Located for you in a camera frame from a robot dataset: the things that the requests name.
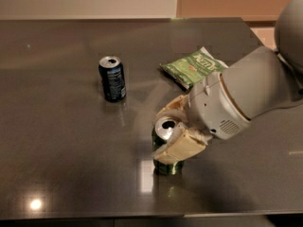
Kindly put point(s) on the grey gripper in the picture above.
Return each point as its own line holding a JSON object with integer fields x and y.
{"x": 212, "y": 107}

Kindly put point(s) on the blue soda can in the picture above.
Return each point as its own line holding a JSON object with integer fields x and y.
{"x": 112, "y": 76}

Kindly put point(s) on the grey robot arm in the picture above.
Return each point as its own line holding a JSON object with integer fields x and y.
{"x": 267, "y": 79}

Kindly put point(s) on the green soda can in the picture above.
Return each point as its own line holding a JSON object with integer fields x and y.
{"x": 161, "y": 133}

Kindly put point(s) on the green chip bag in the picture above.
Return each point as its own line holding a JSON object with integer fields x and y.
{"x": 193, "y": 68}

